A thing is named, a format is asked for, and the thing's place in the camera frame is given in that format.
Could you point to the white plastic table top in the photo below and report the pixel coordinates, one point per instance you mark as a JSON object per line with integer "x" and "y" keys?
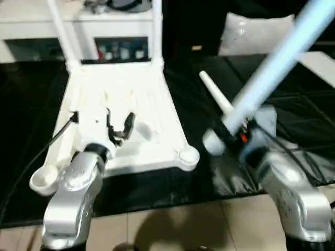
{"x": 141, "y": 99}

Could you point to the white plastic table leg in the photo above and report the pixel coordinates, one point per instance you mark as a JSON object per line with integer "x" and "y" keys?
{"x": 156, "y": 31}
{"x": 63, "y": 34}
{"x": 277, "y": 63}
{"x": 214, "y": 89}

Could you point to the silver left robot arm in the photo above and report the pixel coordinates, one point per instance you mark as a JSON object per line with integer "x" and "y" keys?
{"x": 73, "y": 198}

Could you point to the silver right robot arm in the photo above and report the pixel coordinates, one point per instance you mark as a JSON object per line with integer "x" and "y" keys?
{"x": 293, "y": 193}

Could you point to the black table mat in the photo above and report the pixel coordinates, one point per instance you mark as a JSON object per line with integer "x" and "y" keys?
{"x": 209, "y": 183}

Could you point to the small yellow label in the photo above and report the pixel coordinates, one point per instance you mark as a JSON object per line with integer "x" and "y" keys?
{"x": 196, "y": 48}

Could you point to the light grey cushion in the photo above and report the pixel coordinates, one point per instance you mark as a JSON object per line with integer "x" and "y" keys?
{"x": 256, "y": 34}

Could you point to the white flat sheet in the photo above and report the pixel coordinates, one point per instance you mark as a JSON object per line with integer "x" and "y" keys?
{"x": 319, "y": 65}

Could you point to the black tall cabinet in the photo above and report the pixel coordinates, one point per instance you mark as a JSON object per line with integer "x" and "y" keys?
{"x": 188, "y": 26}

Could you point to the grey carry case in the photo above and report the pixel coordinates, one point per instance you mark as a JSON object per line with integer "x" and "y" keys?
{"x": 115, "y": 4}

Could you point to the white glass-door cabinet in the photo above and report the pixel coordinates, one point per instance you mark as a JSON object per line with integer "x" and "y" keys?
{"x": 36, "y": 26}

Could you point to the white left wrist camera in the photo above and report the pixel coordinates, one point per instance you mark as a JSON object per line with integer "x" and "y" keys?
{"x": 94, "y": 125}

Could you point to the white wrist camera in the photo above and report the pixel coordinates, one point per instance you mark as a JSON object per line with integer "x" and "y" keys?
{"x": 267, "y": 119}
{"x": 94, "y": 125}

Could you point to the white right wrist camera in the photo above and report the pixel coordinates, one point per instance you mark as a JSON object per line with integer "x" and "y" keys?
{"x": 267, "y": 119}

